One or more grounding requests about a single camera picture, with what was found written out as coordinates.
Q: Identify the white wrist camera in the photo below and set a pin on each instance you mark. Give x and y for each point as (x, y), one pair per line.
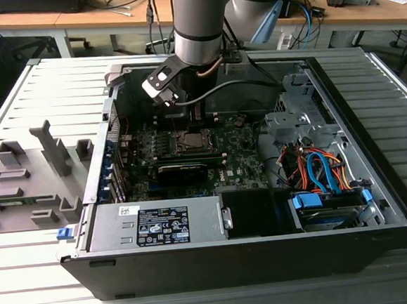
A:
(159, 85)

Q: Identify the round coin battery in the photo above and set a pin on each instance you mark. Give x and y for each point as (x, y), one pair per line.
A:
(239, 122)

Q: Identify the grey power supply unit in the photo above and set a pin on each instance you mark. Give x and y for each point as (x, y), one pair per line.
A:
(106, 219)

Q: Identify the green motherboard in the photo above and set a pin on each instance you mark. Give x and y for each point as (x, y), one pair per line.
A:
(246, 155)

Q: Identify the CPU socket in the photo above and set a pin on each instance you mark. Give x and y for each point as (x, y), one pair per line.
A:
(172, 144)

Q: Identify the silver CPU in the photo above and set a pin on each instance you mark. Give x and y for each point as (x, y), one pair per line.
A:
(193, 140)

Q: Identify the hard disk in blue carrier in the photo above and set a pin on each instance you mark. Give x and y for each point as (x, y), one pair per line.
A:
(321, 216)

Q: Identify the black open PC case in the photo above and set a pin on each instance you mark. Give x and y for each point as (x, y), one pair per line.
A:
(198, 268)

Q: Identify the office chair base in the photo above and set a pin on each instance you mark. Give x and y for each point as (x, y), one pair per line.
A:
(156, 43)

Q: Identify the grey parts rack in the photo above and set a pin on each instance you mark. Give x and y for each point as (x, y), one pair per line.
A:
(31, 162)

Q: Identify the large black box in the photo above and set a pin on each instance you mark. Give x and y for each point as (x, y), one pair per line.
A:
(29, 5)

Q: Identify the green RAM stick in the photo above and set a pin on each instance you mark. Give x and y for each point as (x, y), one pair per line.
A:
(17, 202)

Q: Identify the black office chair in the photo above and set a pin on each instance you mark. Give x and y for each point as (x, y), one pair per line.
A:
(0, 76)

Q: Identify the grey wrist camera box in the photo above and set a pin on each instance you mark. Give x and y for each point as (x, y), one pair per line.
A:
(234, 65)

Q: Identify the wooden desk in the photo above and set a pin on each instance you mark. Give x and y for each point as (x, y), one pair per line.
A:
(38, 22)
(354, 13)

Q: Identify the blue case latch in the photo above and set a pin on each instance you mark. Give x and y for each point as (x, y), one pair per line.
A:
(63, 234)

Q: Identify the metal drive cage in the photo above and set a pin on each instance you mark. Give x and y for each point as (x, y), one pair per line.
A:
(285, 121)

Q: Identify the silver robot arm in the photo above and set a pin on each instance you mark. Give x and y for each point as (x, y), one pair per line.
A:
(198, 36)

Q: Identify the low-profile graphics card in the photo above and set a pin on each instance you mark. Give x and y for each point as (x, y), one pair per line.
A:
(180, 175)

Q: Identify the RAM stick with yellow edge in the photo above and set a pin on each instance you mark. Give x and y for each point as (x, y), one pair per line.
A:
(190, 157)

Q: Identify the white power strip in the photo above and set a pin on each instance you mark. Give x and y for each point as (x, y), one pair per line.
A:
(284, 41)

